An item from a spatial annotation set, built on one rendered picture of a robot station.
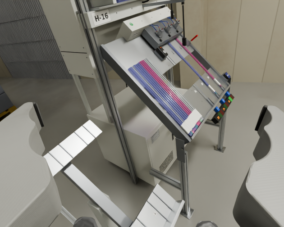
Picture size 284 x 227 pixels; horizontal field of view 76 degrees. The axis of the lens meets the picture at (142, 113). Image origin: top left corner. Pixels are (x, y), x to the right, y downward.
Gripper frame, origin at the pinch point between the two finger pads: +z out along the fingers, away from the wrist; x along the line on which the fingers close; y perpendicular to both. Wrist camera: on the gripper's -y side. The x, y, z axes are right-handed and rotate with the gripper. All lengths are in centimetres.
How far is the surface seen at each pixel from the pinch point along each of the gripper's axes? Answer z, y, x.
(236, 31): 263, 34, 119
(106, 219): 26, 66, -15
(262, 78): 250, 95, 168
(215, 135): 146, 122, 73
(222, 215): 63, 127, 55
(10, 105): 253, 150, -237
